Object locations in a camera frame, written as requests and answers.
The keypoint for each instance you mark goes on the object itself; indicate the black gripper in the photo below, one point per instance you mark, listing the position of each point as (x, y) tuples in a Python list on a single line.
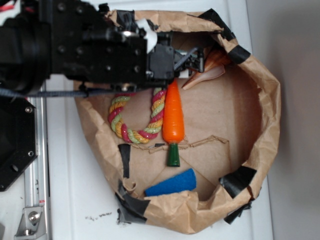
[(161, 60)]

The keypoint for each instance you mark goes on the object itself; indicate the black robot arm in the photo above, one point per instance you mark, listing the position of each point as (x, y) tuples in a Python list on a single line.
[(69, 48)]

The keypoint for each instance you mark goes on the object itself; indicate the orange conch seashell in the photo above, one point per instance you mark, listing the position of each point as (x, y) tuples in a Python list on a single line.
[(214, 67)]

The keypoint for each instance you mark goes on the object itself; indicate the orange plastic carrot toy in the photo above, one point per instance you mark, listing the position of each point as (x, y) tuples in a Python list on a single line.
[(173, 128)]

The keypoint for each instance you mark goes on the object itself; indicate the brown paper bag bin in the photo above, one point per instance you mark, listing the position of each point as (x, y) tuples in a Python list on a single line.
[(232, 131)]

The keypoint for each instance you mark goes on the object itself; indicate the blue sponge block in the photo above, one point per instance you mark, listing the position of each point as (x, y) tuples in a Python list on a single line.
[(185, 181)]

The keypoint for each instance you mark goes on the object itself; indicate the multicolour twisted rope toy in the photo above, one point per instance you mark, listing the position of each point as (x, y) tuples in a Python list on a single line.
[(154, 126)]

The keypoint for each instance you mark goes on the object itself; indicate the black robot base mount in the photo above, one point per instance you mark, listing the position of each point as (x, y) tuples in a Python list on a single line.
[(18, 143)]

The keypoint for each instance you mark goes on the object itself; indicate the aluminium extrusion rail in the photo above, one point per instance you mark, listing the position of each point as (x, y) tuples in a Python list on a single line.
[(36, 176)]

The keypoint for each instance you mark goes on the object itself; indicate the metal corner bracket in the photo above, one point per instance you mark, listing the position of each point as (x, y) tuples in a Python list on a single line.
[(32, 225)]

